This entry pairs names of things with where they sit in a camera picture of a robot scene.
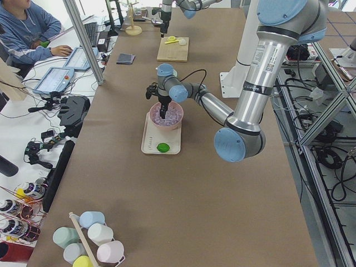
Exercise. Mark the yellow cup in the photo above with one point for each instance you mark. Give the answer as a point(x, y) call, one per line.
point(82, 261)

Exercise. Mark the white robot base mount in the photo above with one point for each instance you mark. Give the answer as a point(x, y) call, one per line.
point(231, 82)

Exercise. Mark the white cup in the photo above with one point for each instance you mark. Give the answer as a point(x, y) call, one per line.
point(100, 234)

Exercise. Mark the grey cup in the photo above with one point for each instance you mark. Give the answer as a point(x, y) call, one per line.
point(73, 251)

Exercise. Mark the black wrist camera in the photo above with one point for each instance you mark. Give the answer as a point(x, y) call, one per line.
point(152, 90)

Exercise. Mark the pink cup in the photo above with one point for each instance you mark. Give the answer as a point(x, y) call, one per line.
point(111, 252)

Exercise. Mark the wooden mug tree stand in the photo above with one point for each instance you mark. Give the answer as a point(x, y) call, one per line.
point(132, 29)

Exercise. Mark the bamboo cutting board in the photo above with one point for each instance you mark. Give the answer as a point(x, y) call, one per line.
point(173, 52)

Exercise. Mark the light blue cup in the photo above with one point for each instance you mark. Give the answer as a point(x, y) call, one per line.
point(88, 218)

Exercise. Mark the teach pendant tablet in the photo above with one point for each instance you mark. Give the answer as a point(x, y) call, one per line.
point(56, 79)
point(77, 60)

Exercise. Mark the green lime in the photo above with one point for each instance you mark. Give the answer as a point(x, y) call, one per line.
point(163, 147)

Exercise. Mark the yellow plastic knife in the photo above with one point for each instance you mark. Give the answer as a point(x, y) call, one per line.
point(170, 42)

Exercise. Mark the teach pendant tablet far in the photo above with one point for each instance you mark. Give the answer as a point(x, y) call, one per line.
point(77, 60)

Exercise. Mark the person in blue hoodie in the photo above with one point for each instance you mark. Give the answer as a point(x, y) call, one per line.
point(26, 27)

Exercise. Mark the black keyboard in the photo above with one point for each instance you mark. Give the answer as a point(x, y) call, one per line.
point(92, 33)

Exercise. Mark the teach pendant tablet near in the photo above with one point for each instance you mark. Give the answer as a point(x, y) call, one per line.
point(56, 79)

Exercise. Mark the grey folded cloth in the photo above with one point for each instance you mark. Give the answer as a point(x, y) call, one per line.
point(125, 59)

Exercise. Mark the person's hand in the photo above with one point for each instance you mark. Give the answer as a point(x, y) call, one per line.
point(62, 51)

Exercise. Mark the mint green cup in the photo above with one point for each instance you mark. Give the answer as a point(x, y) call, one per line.
point(65, 236)

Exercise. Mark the pink bowl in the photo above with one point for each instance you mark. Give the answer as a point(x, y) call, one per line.
point(167, 125)

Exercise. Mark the cream plastic tray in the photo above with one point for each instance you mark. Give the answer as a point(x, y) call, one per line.
point(152, 137)

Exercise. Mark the aluminium frame post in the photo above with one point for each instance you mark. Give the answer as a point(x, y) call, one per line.
point(74, 15)

